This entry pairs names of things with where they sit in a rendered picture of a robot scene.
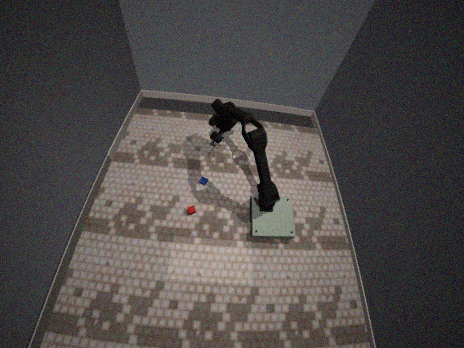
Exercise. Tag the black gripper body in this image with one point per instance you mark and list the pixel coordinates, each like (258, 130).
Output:
(217, 137)

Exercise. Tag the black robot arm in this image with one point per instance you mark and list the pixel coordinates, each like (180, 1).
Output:
(257, 142)

